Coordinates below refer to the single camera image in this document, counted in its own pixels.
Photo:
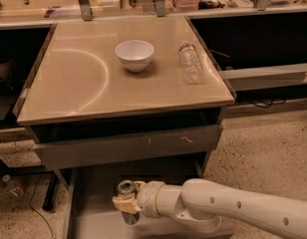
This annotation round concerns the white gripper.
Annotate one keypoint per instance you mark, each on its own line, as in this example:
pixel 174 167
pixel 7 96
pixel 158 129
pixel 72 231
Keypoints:
pixel 148 195

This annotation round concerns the silver redbull can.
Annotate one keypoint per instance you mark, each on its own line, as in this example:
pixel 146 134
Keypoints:
pixel 127 188

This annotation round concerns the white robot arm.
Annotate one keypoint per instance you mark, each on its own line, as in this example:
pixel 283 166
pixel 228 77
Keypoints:
pixel 200 205

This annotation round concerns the grey open middle drawer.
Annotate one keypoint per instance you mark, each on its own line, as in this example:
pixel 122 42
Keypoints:
pixel 93 215

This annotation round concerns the grey top drawer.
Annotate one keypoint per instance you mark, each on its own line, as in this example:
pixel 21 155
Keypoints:
pixel 126 147

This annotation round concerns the black table leg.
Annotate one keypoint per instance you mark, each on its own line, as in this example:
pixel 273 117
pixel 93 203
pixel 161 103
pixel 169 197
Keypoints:
pixel 49 197

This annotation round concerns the small bottle on floor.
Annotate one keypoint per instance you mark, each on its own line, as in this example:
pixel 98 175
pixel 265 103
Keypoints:
pixel 15 186

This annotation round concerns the white bowl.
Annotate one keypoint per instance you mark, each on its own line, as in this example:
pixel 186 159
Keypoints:
pixel 135 55

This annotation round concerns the clear plastic bottle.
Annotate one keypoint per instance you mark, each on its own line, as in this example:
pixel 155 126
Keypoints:
pixel 190 63

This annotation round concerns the grey metal bracket left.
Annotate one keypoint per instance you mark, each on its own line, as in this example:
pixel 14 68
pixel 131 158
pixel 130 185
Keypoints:
pixel 86 11

